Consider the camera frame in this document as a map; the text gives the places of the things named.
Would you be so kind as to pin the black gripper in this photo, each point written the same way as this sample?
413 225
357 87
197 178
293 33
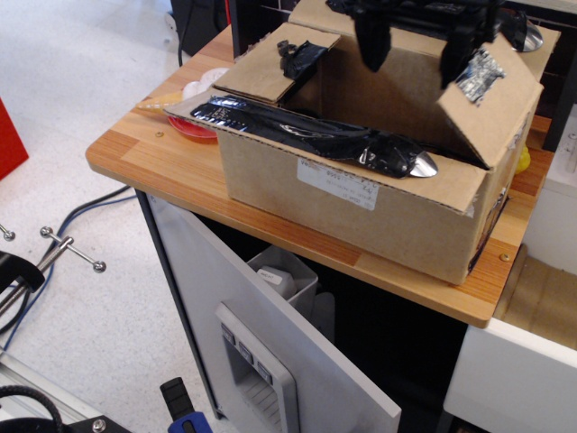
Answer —
464 25

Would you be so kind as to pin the brown cardboard box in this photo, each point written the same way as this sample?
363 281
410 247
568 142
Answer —
474 130

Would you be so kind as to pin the far spoon in black tape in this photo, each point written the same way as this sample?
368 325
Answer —
519 31

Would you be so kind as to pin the spoon in black tape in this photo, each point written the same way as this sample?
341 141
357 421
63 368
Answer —
519 31
393 155

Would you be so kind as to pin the near spoon in black tape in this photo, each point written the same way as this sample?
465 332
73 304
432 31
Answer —
393 155

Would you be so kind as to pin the yellow toy fruit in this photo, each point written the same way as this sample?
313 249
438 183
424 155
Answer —
524 160

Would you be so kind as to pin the red plate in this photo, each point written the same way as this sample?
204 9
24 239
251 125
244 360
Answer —
192 131

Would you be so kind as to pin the toy ice cream cone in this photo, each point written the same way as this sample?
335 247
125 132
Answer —
161 103

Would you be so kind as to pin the grey plastic bin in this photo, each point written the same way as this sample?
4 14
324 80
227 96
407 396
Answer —
306 280

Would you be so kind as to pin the white container in bin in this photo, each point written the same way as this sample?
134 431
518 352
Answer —
282 282

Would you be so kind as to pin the white cabinet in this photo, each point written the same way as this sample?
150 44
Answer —
518 374

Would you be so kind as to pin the red box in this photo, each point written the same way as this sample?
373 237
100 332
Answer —
12 152

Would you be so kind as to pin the black equipment with cable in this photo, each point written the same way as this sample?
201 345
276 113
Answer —
197 23

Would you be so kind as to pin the blue black tool handle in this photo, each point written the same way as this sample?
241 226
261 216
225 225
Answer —
184 416

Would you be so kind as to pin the metal clamp with handle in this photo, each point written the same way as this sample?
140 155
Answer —
29 277

